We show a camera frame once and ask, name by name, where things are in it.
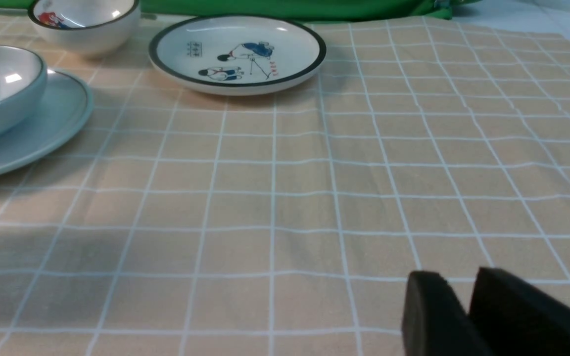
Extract white plate with cartoon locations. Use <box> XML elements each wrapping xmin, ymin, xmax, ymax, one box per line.
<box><xmin>148</xmin><ymin>14</ymin><xmax>327</xmax><ymax>96</ymax></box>

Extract green backdrop cloth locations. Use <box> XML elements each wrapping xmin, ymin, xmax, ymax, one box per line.
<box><xmin>0</xmin><ymin>0</ymin><xmax>483</xmax><ymax>23</ymax></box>

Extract light blue shallow bowl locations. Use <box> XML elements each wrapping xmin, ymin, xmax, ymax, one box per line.
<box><xmin>0</xmin><ymin>45</ymin><xmax>48</xmax><ymax>135</ymax></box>

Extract beige checkered tablecloth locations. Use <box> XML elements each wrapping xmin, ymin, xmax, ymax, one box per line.
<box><xmin>0</xmin><ymin>16</ymin><xmax>570</xmax><ymax>356</ymax></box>

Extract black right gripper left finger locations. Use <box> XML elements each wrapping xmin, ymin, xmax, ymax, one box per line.
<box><xmin>402</xmin><ymin>270</ymin><xmax>493</xmax><ymax>356</ymax></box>

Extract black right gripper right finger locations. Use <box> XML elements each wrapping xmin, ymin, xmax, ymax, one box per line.
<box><xmin>469</xmin><ymin>267</ymin><xmax>570</xmax><ymax>356</ymax></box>

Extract light blue saucer plate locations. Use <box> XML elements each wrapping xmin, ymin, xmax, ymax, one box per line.
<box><xmin>0</xmin><ymin>70</ymin><xmax>94</xmax><ymax>175</ymax></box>

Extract white bowl black rim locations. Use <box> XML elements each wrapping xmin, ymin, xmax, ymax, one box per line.
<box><xmin>27</xmin><ymin>0</ymin><xmax>141</xmax><ymax>58</ymax></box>

